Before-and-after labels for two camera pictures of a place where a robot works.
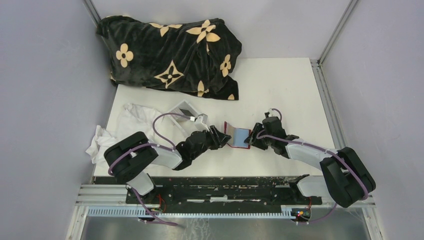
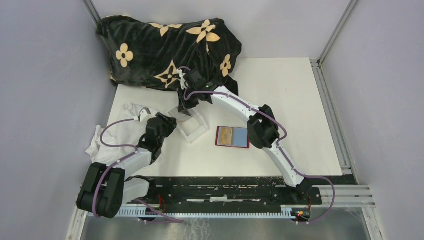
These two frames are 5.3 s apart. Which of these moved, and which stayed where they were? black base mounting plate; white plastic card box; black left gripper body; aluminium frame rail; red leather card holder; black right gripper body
Moved: black right gripper body; black left gripper body
Stayed: red leather card holder; white plastic card box; aluminium frame rail; black base mounting plate
